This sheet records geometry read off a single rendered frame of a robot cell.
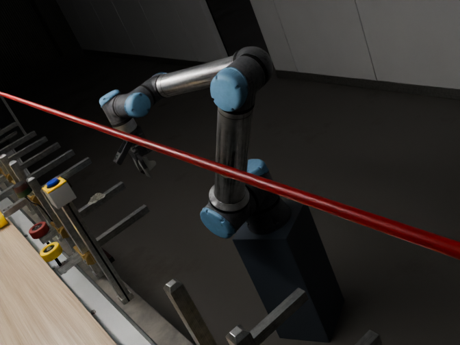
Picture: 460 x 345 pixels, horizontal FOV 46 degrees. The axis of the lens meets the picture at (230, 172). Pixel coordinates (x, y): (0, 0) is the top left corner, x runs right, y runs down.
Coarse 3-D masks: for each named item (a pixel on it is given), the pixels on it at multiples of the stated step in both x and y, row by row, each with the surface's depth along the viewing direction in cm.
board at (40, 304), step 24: (0, 240) 233; (24, 240) 223; (0, 264) 213; (24, 264) 205; (0, 288) 196; (24, 288) 190; (48, 288) 183; (0, 312) 182; (24, 312) 176; (48, 312) 171; (72, 312) 166; (0, 336) 170; (24, 336) 165; (48, 336) 160; (72, 336) 156; (96, 336) 152
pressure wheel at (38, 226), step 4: (36, 224) 231; (40, 224) 230; (44, 224) 228; (32, 228) 229; (36, 228) 228; (40, 228) 226; (44, 228) 227; (48, 228) 229; (32, 232) 225; (36, 232) 225; (40, 232) 226; (44, 232) 227; (32, 236) 226; (36, 236) 226; (40, 236) 226
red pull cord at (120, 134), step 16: (48, 112) 77; (64, 112) 71; (96, 128) 61; (112, 128) 58; (144, 144) 50; (160, 144) 48; (192, 160) 43; (208, 160) 42; (240, 176) 38; (256, 176) 37; (272, 192) 35; (288, 192) 34; (304, 192) 33; (320, 208) 31; (336, 208) 30; (352, 208) 30; (368, 224) 28; (384, 224) 28; (400, 224) 27; (416, 240) 26; (432, 240) 25; (448, 240) 25
